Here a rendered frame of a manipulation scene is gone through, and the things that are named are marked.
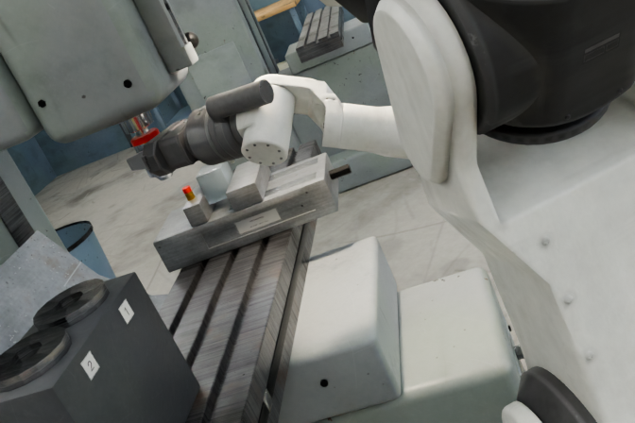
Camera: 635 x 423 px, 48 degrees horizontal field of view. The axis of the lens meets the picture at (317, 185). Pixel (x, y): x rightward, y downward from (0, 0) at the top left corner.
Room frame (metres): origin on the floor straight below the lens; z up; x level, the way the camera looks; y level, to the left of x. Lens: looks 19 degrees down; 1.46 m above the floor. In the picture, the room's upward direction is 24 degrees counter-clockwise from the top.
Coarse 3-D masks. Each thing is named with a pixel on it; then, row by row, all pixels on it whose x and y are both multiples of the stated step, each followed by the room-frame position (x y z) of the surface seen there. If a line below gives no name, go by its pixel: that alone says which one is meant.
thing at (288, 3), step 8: (280, 0) 7.50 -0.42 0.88; (288, 0) 7.07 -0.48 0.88; (296, 0) 6.84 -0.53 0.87; (264, 8) 7.34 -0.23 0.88; (272, 8) 6.93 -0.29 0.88; (280, 8) 6.76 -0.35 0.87; (288, 8) 6.74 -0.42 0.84; (304, 8) 7.39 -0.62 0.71; (256, 16) 6.89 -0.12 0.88; (264, 16) 6.80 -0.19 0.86; (296, 16) 6.76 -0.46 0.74; (304, 16) 7.40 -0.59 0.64; (296, 24) 6.76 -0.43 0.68; (280, 64) 7.11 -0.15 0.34; (176, 96) 7.78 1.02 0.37; (176, 104) 7.79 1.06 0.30; (160, 112) 7.17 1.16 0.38; (184, 112) 7.44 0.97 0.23; (160, 120) 7.15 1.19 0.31; (176, 120) 7.23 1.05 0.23
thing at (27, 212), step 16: (0, 160) 1.37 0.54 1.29; (0, 176) 1.35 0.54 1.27; (16, 176) 1.39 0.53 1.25; (0, 192) 1.32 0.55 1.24; (16, 192) 1.36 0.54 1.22; (0, 208) 1.29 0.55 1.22; (16, 208) 1.33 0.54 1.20; (32, 208) 1.38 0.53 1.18; (0, 224) 1.28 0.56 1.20; (16, 224) 1.31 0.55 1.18; (32, 224) 1.35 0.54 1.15; (48, 224) 1.40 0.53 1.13; (0, 240) 1.25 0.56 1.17; (16, 240) 1.28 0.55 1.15; (0, 256) 1.23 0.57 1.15
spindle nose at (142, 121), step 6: (144, 114) 1.10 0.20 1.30; (150, 114) 1.11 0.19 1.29; (132, 120) 1.09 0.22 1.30; (138, 120) 1.09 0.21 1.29; (144, 120) 1.09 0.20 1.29; (150, 120) 1.10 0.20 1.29; (126, 126) 1.09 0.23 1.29; (132, 126) 1.09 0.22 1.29; (138, 126) 1.09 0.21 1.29; (144, 126) 1.09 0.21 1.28; (126, 132) 1.10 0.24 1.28; (132, 132) 1.09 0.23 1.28
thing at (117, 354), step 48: (96, 288) 0.78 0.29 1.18; (144, 288) 0.82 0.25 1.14; (48, 336) 0.70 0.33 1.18; (96, 336) 0.70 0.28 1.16; (144, 336) 0.77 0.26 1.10; (0, 384) 0.64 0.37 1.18; (48, 384) 0.62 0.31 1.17; (96, 384) 0.66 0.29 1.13; (144, 384) 0.73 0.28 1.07; (192, 384) 0.81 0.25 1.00
